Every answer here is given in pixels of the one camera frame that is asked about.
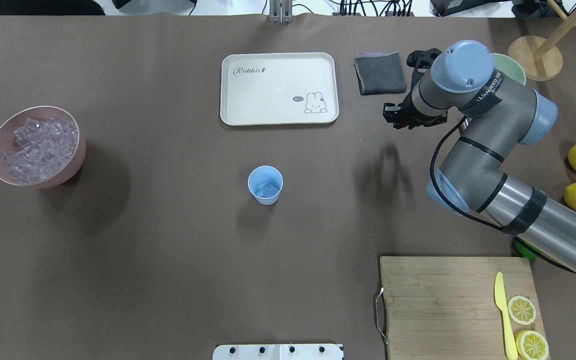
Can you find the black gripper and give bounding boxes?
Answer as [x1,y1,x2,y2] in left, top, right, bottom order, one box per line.
[382,89,448,130]

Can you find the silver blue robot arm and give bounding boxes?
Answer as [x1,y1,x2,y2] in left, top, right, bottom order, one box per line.
[382,39,576,272]

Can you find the light blue plastic cup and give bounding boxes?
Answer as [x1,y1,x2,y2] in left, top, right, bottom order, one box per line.
[247,165,284,206]

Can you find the clear ice cubes pile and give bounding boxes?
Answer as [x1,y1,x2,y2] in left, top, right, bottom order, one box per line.
[0,116,79,185]

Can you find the grey folded cloth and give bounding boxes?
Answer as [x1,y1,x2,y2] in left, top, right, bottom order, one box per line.
[354,51,408,96]

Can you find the mint green bowl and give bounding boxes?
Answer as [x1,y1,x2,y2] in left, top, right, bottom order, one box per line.
[492,53,527,85]

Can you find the cream rabbit tray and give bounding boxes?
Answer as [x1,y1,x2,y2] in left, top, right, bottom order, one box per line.
[219,52,339,126]

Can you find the green lime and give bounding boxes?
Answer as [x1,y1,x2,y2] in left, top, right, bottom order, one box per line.
[512,239,542,261]

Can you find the wooden cutting board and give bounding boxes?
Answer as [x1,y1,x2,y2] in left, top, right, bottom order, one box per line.
[379,256,539,360]

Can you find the lemon slice upper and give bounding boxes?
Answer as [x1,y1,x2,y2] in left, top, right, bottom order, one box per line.
[507,295,537,326]

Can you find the lemon slice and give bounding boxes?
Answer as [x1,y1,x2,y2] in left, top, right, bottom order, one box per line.
[507,295,537,326]
[515,330,550,360]

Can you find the yellow plastic knife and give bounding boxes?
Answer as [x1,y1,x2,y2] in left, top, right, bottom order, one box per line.
[493,272,519,360]

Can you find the lemon slice lower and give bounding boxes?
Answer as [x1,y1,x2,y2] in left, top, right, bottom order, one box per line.
[515,330,550,360]

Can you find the pink bowl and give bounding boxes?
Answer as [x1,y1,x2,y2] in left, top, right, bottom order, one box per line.
[0,105,87,189]

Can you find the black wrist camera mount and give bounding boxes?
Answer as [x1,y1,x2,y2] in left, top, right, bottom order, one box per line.
[406,48,442,87]

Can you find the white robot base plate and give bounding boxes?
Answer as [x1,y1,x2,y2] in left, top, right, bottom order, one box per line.
[212,343,345,360]

